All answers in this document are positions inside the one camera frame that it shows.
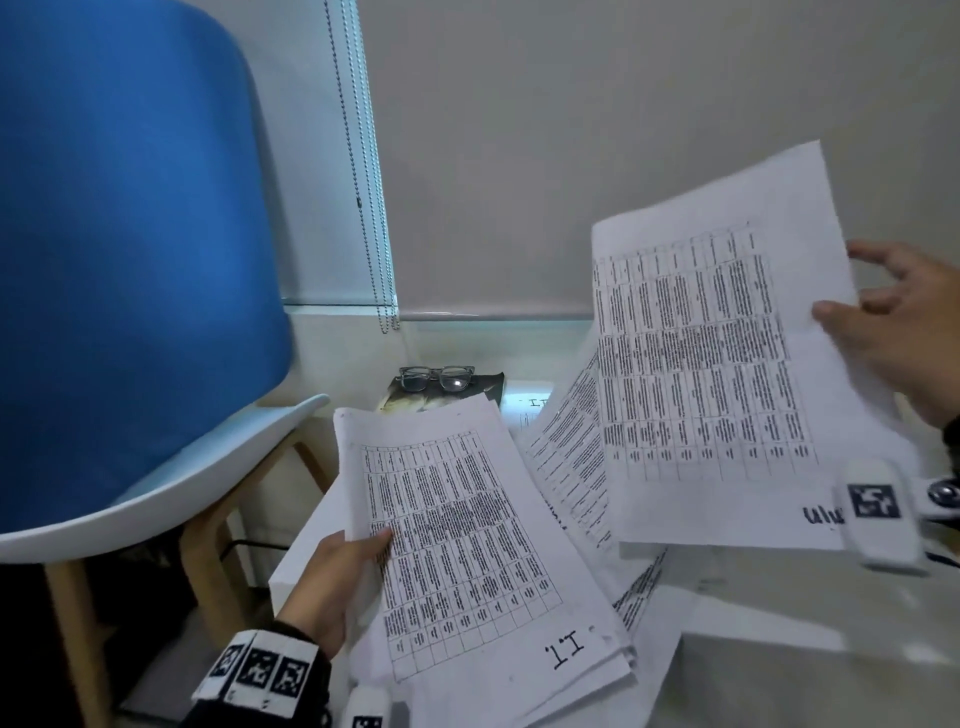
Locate person's left hand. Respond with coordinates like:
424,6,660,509
273,527,396,662

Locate person's right hand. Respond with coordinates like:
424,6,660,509
812,240,960,433

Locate stack of printed table papers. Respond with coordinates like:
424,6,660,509
332,393,639,728

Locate single printed table sheet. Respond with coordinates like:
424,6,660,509
590,138,921,554

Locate person's left forearm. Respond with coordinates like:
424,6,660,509
175,618,336,728

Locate black wristband with marker tags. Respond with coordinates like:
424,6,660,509
190,628,318,711

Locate black-framed eyeglasses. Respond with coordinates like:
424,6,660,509
397,364,477,396

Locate dark glossy book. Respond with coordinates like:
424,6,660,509
377,369,508,414

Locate small white marked sheet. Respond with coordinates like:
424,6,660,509
499,381,558,434

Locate printed text sheet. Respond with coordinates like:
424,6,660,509
522,351,625,555
600,543,700,728

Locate grey roller blind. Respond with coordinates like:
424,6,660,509
357,0,960,324

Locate blue chair with wooden legs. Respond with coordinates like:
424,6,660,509
0,0,335,728

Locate white wrist camera with marker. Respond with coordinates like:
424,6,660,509
835,456,960,576

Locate metal bead chain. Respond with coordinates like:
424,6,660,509
324,0,402,336

